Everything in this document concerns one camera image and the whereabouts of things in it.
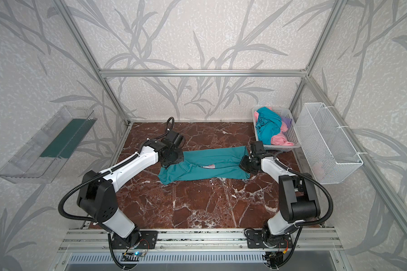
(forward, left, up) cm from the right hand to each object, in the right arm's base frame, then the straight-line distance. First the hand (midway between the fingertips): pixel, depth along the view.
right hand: (241, 161), depth 94 cm
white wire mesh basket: (-15, -28, +30) cm, 43 cm away
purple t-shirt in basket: (+29, -34, +2) cm, 45 cm away
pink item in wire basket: (-14, -31, +15) cm, 37 cm away
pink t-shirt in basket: (+14, -25, +1) cm, 28 cm away
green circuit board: (-43, +47, -4) cm, 64 cm away
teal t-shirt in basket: (+23, -20, +5) cm, 31 cm away
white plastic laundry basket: (+19, -34, +2) cm, 39 cm away
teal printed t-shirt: (+2, +19, -5) cm, 20 cm away
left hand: (0, +32, +9) cm, 33 cm away
